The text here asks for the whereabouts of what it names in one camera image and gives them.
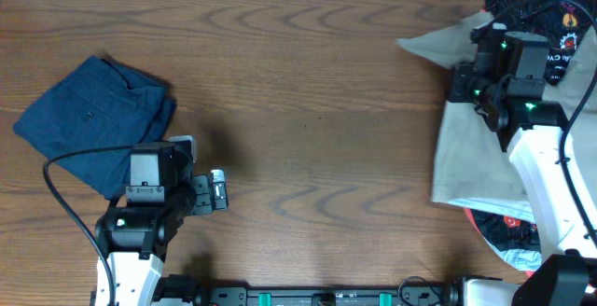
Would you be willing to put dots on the black printed cycling jersey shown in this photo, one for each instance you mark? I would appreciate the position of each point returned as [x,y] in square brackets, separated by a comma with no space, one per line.
[559,21]

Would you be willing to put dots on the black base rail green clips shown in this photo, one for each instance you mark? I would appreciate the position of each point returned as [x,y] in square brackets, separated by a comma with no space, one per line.
[413,291]

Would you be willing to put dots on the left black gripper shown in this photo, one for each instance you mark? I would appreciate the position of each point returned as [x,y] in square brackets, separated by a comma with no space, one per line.
[203,194]

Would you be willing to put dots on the khaki beige shorts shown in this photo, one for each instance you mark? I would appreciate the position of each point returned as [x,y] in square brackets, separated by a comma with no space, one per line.
[470,169]

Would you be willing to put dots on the red garment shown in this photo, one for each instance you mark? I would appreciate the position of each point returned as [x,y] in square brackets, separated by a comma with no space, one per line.
[505,232]

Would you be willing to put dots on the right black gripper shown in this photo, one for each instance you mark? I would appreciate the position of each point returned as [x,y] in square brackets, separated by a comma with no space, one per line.
[460,82]

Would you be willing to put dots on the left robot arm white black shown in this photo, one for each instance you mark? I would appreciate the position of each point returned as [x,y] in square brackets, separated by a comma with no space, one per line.
[134,239]

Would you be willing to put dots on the light blue garment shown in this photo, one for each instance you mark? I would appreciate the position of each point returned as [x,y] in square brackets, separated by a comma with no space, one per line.
[520,259]

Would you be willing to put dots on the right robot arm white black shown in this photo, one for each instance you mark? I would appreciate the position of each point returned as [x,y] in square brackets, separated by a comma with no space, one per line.
[531,131]

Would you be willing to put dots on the folded navy blue shorts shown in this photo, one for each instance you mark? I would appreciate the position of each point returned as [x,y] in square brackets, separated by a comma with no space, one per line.
[100,104]

